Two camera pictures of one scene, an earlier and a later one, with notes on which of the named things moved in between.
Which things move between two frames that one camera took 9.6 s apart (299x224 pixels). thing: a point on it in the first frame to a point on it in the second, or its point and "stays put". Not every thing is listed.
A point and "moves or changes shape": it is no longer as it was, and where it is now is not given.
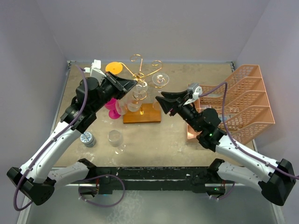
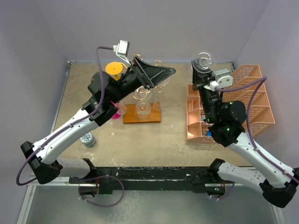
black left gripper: x=121 y=86 to x=150 y=75
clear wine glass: x=159 y=80 stays put
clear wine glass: x=121 y=107 stays put
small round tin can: x=88 y=139 stays put
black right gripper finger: x=168 y=105 to x=197 y=72
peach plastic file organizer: x=243 y=103 stays put
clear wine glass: x=115 y=138 to x=203 y=61
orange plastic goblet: x=115 y=67 stays put
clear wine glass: x=135 y=103 moves or changes shape
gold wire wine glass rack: x=139 y=112 stays put
